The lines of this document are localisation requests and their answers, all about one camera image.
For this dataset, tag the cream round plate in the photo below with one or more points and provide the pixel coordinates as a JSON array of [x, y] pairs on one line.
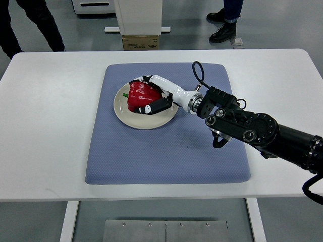
[[140, 121]]

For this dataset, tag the white table leg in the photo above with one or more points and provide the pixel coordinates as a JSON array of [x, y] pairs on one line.
[[255, 220], [69, 221]]

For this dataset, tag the white right table leg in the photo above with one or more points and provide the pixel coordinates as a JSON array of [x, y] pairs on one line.
[[255, 220]]

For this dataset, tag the red bell pepper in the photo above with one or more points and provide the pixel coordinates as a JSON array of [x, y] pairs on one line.
[[141, 94]]

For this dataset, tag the cardboard box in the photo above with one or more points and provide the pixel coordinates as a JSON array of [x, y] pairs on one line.
[[134, 43]]

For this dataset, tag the grey floor plate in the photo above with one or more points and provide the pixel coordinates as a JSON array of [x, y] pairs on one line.
[[237, 43]]

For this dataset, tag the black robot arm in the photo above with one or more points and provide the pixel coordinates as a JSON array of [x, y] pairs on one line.
[[226, 119]]

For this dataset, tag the white cabinet with slot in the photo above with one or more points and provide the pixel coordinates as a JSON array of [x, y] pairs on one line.
[[92, 7]]

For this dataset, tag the blue square mat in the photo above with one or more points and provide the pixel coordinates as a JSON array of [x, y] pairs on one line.
[[179, 152]]

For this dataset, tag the white pedestal column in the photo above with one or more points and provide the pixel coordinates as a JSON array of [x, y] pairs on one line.
[[139, 17]]

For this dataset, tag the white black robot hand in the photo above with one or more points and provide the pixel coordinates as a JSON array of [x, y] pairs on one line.
[[172, 94]]

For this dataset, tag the blue jeans leg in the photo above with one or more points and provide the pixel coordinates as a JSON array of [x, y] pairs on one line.
[[232, 10]]

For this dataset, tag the black boot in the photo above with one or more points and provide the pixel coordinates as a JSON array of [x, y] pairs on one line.
[[226, 32], [218, 17]]

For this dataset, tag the person in black clothes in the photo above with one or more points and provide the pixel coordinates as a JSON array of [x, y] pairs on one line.
[[40, 15]]

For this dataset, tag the white left table leg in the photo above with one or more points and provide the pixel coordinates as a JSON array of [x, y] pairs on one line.
[[69, 221]]

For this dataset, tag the white table base bar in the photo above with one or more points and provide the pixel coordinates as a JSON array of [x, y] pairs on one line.
[[117, 30]]

